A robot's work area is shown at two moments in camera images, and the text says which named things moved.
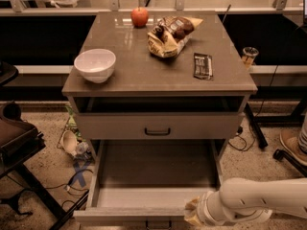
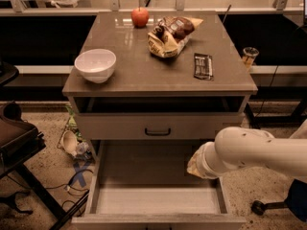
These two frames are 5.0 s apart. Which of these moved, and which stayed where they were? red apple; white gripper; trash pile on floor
Moved: white gripper
Stayed: trash pile on floor; red apple
